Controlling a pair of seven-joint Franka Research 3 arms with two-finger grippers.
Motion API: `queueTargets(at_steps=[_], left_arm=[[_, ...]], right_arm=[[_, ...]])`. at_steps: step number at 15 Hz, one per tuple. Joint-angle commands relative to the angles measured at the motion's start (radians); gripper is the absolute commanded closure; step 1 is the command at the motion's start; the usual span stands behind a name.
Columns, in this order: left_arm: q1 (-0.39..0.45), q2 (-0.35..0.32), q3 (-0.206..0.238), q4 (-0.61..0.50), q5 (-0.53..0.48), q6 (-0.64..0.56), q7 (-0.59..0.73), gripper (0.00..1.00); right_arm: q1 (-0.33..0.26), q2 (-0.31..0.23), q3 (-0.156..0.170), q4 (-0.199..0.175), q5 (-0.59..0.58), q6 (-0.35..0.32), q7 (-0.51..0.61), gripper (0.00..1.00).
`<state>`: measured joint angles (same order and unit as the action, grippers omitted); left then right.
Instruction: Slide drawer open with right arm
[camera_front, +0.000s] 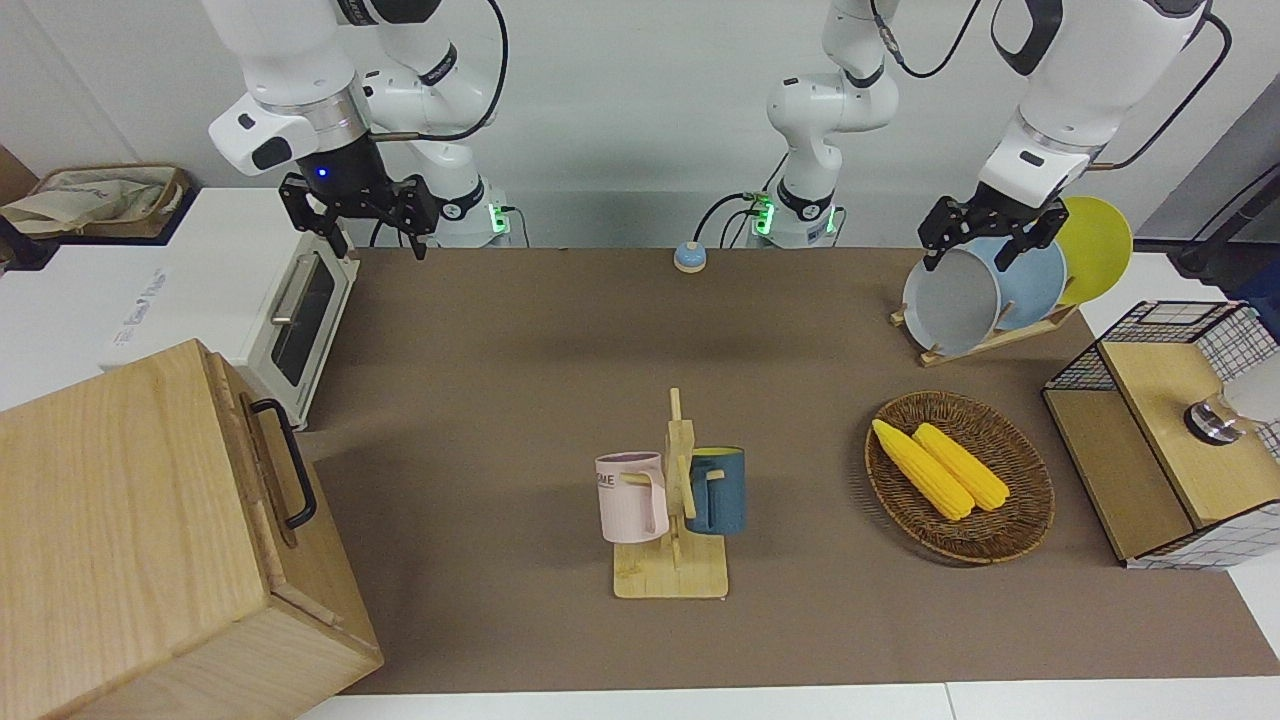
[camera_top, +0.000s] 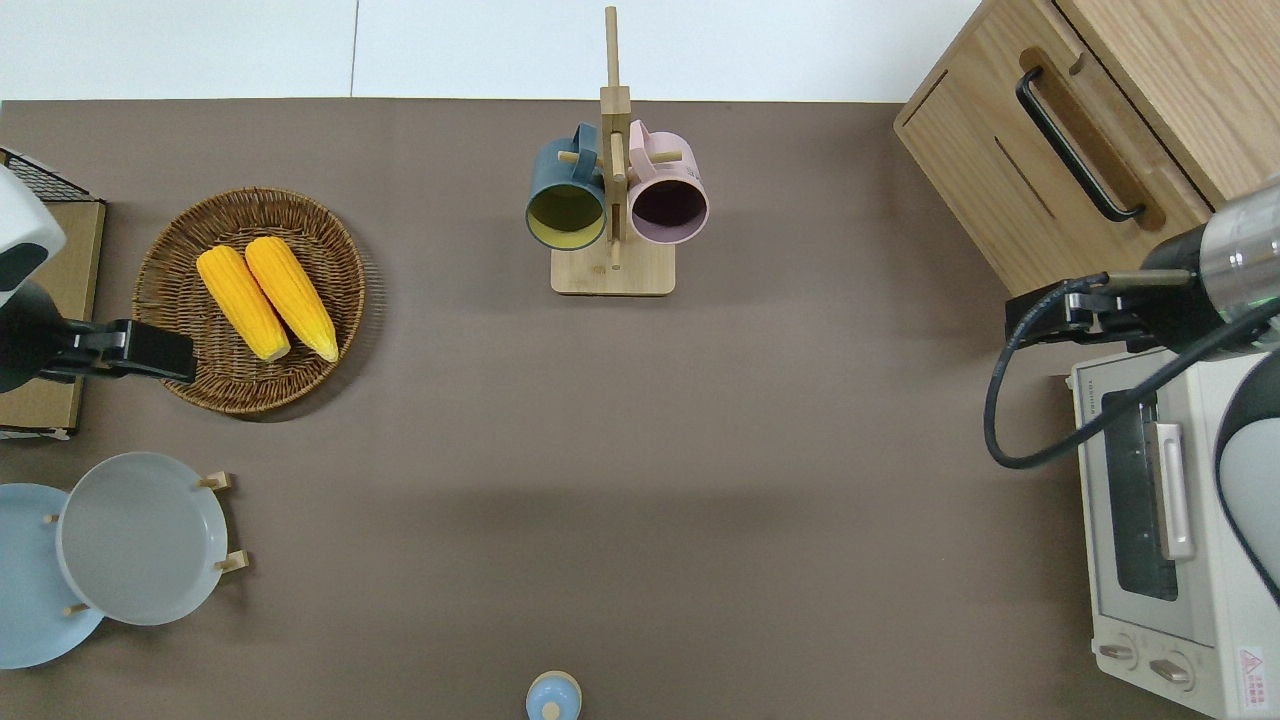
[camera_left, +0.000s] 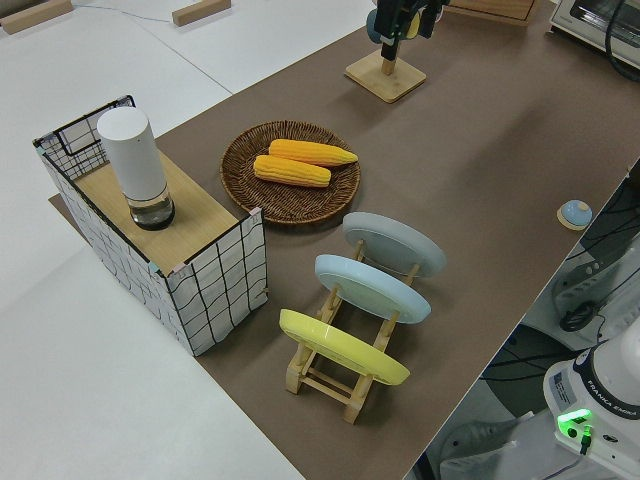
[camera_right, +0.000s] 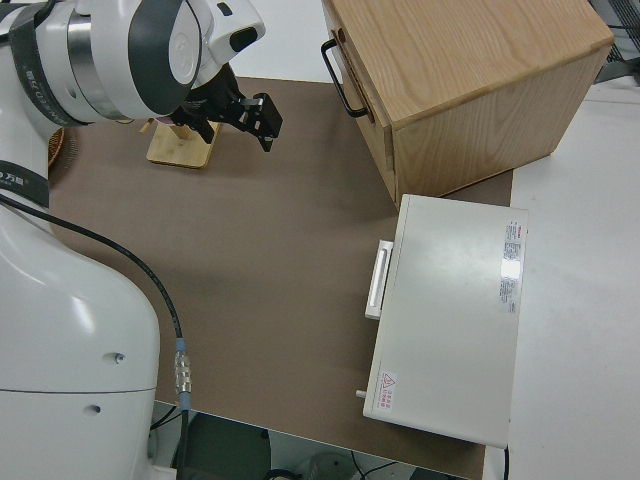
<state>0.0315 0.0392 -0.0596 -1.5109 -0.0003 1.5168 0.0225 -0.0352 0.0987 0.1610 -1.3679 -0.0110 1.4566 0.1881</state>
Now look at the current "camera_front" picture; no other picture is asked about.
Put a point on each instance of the wooden dish rack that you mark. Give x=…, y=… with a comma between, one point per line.
x=1000, y=345

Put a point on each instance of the brown wicker basket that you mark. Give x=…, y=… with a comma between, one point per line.
x=1010, y=520

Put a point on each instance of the wooden mug tree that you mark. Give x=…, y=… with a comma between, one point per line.
x=670, y=575

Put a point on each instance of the wooden cabinet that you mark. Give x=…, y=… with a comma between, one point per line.
x=120, y=520

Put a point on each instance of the yellow plate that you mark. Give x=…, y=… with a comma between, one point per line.
x=1095, y=245

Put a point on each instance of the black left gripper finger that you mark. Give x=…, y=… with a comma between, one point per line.
x=1048, y=230
x=945, y=220

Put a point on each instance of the dark blue mug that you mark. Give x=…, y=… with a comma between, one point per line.
x=725, y=495

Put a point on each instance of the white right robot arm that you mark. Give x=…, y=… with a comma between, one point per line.
x=290, y=60

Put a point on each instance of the white cup with metal base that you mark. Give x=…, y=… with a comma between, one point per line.
x=1215, y=420

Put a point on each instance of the pink mug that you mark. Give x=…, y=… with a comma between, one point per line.
x=625, y=505

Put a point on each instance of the cardboard tray with bags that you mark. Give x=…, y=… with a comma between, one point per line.
x=100, y=200

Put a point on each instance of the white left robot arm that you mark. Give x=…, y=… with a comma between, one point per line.
x=830, y=110

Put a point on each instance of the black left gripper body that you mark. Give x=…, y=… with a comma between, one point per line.
x=1000, y=215

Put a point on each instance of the brown table mat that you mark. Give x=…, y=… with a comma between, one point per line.
x=500, y=400

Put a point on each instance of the grey plate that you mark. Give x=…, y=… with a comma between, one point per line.
x=945, y=305

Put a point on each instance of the black stand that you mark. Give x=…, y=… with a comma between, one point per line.
x=1215, y=245

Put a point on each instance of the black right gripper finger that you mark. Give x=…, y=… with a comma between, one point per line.
x=298, y=205
x=420, y=205

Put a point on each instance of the white toaster oven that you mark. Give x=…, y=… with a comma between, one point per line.
x=200, y=300

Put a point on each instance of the light blue plate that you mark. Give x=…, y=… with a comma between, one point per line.
x=1035, y=290

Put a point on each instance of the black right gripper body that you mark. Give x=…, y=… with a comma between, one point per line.
x=345, y=175

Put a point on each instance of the light blue bell button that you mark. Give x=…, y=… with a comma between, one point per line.
x=690, y=258

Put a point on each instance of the yellow corn cob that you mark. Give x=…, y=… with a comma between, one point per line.
x=965, y=468
x=920, y=470

